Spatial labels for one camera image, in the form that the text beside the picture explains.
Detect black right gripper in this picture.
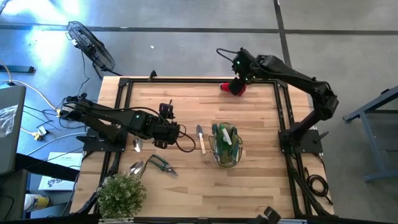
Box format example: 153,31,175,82
229,48,261,96

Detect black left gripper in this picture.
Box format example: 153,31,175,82
151,102,181,149

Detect red garden gloves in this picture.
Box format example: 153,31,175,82
220,79,248,96

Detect silver garden trowel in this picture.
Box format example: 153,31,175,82
128,159,145,176
132,136,144,154

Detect green pruning shears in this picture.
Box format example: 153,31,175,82
146,154,179,178

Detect green spray bottle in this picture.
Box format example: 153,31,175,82
213,123,233,156

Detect beige green gardening bag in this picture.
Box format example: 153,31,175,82
207,121,244,169

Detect clear plastic bag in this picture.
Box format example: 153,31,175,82
0,104,19,138

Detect artificial green potted plant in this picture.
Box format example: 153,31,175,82
96,172,147,220

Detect white printed box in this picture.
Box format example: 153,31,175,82
38,151,84,192

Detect black floor fan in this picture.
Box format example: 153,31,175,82
65,21,123,78

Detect black diagonal beam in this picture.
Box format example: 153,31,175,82
14,153,81,183

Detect white yellow power plug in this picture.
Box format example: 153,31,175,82
32,126,48,141

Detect black clamp device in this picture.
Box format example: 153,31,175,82
254,206,282,224

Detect white blue strip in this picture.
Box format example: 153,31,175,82
278,218,308,224

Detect yellow white can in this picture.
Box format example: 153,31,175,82
23,193,50,213

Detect grey equipment case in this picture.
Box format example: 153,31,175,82
0,85,27,175

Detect black floor bar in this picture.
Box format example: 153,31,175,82
0,65,35,75

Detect dark grey cabinet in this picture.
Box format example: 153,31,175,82
0,169,29,222

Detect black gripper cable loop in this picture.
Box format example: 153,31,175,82
174,123,197,154

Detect black table frame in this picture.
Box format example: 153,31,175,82
70,76,336,224

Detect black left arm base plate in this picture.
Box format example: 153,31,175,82
76,127,128,153

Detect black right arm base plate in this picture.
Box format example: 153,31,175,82
278,129,324,154

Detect coiled black cable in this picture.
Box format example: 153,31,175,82
304,167,334,206

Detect blue grey metal bench frame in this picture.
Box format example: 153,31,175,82
343,85,398,184

